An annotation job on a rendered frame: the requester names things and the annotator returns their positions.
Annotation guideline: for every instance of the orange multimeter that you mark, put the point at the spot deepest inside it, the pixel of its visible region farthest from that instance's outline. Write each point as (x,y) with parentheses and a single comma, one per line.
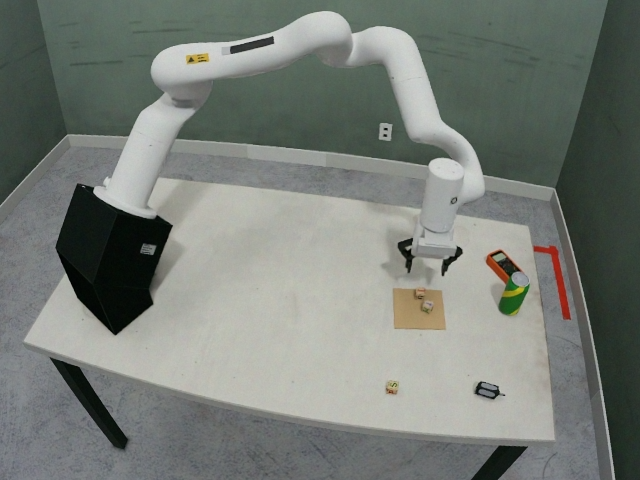
(502,265)

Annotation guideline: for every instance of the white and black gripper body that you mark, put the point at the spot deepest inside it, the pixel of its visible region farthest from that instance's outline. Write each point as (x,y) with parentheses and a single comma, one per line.
(419,233)

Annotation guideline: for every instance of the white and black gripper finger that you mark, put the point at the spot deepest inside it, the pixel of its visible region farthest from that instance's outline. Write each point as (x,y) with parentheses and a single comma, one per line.
(447,262)
(406,253)

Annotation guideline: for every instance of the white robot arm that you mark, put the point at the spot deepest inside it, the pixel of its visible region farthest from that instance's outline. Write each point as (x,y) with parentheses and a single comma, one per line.
(176,70)

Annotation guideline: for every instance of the green and yellow drink can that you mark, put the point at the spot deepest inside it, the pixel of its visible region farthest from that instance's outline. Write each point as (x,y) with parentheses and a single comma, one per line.
(514,293)

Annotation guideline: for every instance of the tan square mat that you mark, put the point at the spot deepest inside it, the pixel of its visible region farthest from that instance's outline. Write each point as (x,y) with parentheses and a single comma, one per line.
(408,314)

